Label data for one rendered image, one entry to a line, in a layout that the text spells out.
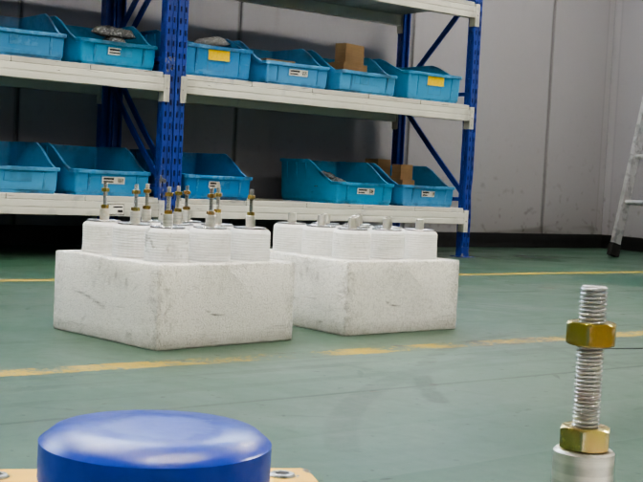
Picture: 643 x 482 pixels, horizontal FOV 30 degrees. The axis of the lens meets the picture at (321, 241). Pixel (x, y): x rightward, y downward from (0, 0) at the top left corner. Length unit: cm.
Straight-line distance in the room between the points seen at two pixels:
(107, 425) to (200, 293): 236
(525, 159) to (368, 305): 487
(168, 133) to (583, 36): 371
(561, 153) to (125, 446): 778
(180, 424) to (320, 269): 273
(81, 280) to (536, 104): 538
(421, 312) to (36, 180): 229
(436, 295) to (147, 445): 289
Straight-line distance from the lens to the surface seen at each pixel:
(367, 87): 589
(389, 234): 300
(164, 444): 20
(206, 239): 262
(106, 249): 274
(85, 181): 505
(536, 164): 779
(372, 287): 292
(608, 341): 44
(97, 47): 508
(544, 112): 784
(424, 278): 305
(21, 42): 491
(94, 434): 21
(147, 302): 253
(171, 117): 519
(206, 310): 258
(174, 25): 522
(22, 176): 491
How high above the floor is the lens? 37
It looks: 3 degrees down
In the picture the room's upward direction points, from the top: 3 degrees clockwise
